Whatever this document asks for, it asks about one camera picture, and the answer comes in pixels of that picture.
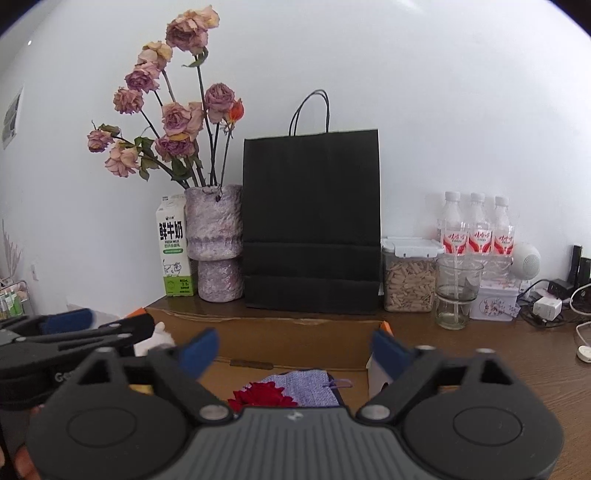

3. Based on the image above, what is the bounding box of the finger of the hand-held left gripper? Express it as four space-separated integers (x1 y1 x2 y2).
0 314 156 357
0 308 94 344

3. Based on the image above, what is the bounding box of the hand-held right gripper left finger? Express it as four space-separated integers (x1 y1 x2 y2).
76 328 234 423

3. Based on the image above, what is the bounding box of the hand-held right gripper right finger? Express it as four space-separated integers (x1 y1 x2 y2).
355 330 520 421

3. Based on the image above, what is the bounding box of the white plush toy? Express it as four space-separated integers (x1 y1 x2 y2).
134 320 177 358

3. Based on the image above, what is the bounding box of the cardboard box with orange edge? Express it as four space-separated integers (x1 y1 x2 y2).
127 307 393 408

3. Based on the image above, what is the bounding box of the clear container of seeds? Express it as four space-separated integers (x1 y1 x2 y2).
381 237 444 312

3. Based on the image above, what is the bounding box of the person's left hand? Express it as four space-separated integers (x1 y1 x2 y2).
15 443 41 480

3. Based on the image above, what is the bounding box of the clear desk organizer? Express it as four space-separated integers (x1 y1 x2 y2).
0 277 31 319

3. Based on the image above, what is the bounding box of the red cloth flower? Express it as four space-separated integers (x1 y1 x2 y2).
228 381 296 409

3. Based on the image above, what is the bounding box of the lilac knit pouch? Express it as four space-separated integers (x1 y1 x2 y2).
252 369 354 408

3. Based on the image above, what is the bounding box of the dried pale plant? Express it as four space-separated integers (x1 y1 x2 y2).
0 219 24 278

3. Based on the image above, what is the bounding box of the clear glass cup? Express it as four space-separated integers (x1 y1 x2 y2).
435 256 485 330

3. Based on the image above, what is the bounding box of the white green milk carton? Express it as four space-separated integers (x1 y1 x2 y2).
154 194 192 297

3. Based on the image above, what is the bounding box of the white floral tin box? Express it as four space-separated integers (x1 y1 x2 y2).
470 281 519 321

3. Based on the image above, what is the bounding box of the purple textured vase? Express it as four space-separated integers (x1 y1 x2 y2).
185 185 244 303

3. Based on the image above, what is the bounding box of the white round speaker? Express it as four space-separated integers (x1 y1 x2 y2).
510 243 542 287

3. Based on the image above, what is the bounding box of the white charger plug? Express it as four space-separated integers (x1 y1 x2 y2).
533 296 563 321

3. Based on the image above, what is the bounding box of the black paper bag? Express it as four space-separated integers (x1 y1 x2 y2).
242 90 382 315

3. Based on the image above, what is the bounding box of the black rectangular device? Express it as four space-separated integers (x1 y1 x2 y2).
571 244 591 284

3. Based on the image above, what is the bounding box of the dried pink rose bouquet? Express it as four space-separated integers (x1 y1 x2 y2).
87 6 245 190

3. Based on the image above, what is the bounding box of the wall poster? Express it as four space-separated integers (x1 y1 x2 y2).
1 86 24 149

